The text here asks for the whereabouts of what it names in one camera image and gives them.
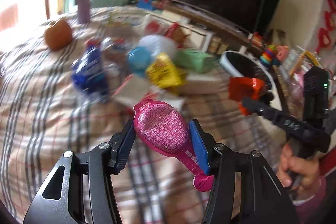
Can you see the yellow snack bag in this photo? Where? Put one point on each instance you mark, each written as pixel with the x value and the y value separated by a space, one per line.
pixel 165 74

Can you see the red wrapper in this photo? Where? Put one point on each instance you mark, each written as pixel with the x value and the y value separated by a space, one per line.
pixel 240 87

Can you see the pink piggy toy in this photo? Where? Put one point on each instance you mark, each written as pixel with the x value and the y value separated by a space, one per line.
pixel 282 53

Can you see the green tissue pack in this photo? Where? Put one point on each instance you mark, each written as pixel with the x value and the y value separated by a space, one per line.
pixel 194 60

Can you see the white trash bin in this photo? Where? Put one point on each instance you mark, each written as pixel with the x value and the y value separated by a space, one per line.
pixel 241 65

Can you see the white foam fruit net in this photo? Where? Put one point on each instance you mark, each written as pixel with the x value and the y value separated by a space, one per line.
pixel 157 44

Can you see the rainbow stacking ring toy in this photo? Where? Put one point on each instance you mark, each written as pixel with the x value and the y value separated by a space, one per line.
pixel 269 57

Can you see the white foam block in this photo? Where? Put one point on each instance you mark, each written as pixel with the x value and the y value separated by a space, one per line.
pixel 204 84

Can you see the blue snack bag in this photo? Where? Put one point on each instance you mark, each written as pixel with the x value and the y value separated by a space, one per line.
pixel 88 76

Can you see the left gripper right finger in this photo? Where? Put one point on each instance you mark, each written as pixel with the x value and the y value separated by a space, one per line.
pixel 245 187

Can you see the orange fruit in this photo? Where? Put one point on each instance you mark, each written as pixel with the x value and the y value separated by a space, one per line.
pixel 58 35

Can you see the pink hairbrush package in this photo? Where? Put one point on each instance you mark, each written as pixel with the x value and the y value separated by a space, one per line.
pixel 161 127

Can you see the right hand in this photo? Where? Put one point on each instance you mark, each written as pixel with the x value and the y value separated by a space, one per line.
pixel 308 169

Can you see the white tv cabinet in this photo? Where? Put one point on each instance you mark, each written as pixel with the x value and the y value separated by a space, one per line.
pixel 206 35

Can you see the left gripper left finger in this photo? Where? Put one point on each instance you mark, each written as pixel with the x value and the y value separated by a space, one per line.
pixel 60 199

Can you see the plaid blanket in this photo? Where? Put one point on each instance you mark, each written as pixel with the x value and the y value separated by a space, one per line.
pixel 42 116

